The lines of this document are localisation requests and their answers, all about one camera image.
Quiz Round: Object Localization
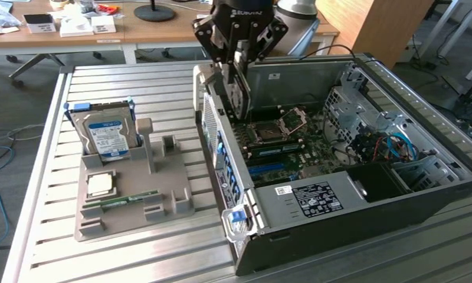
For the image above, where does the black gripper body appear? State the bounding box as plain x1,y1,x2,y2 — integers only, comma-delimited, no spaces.
210,0,276,32

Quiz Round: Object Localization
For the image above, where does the graphics card with metal bracket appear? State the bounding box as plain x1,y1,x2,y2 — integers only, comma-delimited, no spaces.
213,40,257,122

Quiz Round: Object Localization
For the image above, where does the wooden desk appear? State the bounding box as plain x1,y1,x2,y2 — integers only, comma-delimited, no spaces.
0,0,338,64

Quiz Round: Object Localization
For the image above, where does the black lamp base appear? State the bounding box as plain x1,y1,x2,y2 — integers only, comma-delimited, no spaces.
133,0,177,22

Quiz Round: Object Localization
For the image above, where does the wooden cabinet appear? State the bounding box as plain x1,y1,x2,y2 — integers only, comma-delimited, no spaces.
316,0,436,69

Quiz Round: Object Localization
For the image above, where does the metal socket cover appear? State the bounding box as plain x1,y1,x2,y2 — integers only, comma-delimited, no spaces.
277,106,312,137

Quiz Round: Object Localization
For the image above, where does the orange plastic item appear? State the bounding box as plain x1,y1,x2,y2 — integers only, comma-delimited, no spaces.
97,3,121,15

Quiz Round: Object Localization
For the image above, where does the small white box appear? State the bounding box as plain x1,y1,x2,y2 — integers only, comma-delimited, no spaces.
90,15,116,34

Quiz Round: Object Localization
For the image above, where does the silver disk bay cage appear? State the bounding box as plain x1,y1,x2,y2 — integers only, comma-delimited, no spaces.
321,85,420,154

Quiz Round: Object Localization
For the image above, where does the CPU socket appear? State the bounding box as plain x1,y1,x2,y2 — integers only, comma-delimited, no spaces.
250,120,290,143

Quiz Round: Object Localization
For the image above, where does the wide white box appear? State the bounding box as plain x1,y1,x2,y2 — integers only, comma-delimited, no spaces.
58,16,94,38

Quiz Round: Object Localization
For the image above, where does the green motherboard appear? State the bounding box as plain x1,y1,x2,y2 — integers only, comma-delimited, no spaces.
230,107,353,188

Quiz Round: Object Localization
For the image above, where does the hard disk in blue caddy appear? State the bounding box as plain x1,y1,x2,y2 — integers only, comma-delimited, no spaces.
62,96,142,163

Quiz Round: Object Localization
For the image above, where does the white box with black top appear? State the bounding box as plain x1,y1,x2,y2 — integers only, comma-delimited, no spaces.
22,14,58,34

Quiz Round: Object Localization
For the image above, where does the blue expansion slot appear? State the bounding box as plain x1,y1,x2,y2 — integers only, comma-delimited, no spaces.
246,163,290,177

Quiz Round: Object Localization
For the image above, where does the grey parts rack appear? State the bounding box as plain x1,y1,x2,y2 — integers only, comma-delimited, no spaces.
72,117,196,244

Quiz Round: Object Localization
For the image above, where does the clear plastic bag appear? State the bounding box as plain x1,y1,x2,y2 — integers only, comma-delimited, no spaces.
0,0,22,28

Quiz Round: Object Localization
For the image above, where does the silver CPU chip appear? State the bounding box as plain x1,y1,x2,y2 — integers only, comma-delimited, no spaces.
85,173,117,199

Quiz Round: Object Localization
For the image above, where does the grey power supply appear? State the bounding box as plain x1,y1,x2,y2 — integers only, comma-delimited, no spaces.
253,172,369,230

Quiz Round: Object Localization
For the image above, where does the green RAM stick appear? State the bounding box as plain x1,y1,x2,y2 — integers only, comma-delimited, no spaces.
81,191,158,209

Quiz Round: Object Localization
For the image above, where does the blue case latch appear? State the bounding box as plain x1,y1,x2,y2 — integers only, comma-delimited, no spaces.
226,209,248,224

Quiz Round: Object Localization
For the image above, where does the open black PC case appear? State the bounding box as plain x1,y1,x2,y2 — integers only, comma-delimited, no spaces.
192,52,472,277

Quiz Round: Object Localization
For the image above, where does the black cable behind case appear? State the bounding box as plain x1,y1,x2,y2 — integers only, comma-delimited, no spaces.
298,43,359,60

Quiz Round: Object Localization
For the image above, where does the red wire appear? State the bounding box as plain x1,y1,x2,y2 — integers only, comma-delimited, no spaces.
371,136,385,162

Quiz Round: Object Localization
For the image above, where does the white table frame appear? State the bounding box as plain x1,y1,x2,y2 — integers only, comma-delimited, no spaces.
416,0,472,81

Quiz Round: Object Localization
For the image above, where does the blue wire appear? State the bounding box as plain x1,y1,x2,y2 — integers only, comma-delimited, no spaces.
385,132,420,162

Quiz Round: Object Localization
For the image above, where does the grey floor cable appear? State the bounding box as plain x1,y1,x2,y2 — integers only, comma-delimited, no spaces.
0,123,44,142

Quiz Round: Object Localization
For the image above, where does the silver disk bay bracket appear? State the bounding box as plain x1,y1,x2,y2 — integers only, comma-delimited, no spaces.
391,154,461,192

